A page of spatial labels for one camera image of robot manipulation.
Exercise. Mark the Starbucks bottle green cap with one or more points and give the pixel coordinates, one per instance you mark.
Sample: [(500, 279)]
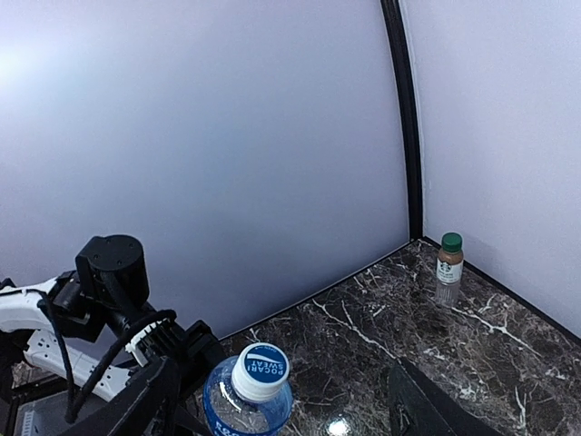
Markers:
[(449, 269)]

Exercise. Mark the small blue label water bottle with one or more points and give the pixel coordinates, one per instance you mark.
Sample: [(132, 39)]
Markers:
[(228, 414)]

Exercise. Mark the right black frame post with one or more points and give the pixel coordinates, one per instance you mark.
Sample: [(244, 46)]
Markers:
[(399, 50)]

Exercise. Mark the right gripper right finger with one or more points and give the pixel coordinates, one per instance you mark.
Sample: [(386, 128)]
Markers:
[(417, 406)]

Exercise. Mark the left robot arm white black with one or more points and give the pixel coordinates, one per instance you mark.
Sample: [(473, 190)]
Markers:
[(107, 288)]

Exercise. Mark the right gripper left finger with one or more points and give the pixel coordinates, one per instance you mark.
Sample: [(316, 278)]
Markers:
[(131, 411)]

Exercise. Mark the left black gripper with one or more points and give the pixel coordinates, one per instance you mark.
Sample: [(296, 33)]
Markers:
[(198, 352)]

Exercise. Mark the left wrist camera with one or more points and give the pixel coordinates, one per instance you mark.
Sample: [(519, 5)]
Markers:
[(155, 340)]

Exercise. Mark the white Pocari bottle cap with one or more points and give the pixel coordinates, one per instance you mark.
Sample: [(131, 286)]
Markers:
[(260, 372)]

